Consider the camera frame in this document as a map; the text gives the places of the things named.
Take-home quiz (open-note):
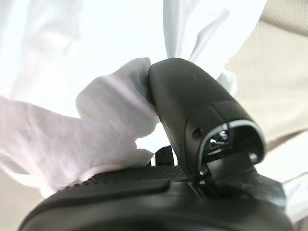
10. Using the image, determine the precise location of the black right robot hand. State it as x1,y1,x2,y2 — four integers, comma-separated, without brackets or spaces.
18,57,296,231

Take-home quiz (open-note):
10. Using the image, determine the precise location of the white garment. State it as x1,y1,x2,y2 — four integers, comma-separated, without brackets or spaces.
0,0,242,198

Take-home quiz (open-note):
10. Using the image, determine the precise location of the bed with beige cover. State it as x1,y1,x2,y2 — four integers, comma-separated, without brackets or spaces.
223,0,308,157

